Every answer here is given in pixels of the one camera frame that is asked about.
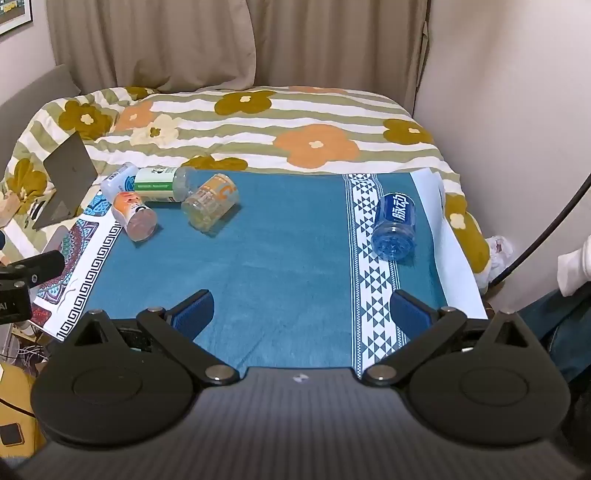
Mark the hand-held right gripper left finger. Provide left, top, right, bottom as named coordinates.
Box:
left=65, top=289, right=241, bottom=387

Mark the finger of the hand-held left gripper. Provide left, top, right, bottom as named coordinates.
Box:
left=0, top=250, right=66, bottom=288

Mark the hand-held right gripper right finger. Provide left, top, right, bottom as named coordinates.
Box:
left=362, top=289, right=536, bottom=387

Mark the pink label clear cup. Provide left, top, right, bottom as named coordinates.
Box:
left=112, top=191, right=158, bottom=243

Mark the orange label clear cup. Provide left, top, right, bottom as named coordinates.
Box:
left=181, top=173, right=240, bottom=232

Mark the light blue label clear cup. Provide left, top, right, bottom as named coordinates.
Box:
left=100, top=162, right=140, bottom=200

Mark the green label clear cup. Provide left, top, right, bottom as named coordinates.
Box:
left=133, top=166, right=198, bottom=203

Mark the mandala print cloth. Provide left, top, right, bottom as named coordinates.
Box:
left=31, top=191, right=126, bottom=343

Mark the grey laptop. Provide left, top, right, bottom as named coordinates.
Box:
left=33, top=132, right=98, bottom=230

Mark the blue patterned cloth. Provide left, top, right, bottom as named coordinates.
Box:
left=55, top=170, right=446, bottom=377

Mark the white plastic bag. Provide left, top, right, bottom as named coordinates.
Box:
left=484, top=235, right=514, bottom=280

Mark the person's jeans leg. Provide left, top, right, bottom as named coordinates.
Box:
left=519, top=288, right=591, bottom=384

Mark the grey headboard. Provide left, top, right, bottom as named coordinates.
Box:
left=0, top=64, right=71, bottom=160

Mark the white sock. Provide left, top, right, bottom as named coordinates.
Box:
left=556, top=248, right=591, bottom=297

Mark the floral striped blanket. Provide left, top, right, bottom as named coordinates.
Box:
left=0, top=85, right=491, bottom=296

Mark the beige curtain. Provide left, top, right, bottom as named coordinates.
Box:
left=45, top=0, right=431, bottom=117

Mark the black cable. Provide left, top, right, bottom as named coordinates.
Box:
left=487, top=173, right=591, bottom=286

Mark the framed wall picture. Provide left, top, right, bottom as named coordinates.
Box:
left=0, top=0, right=35, bottom=38

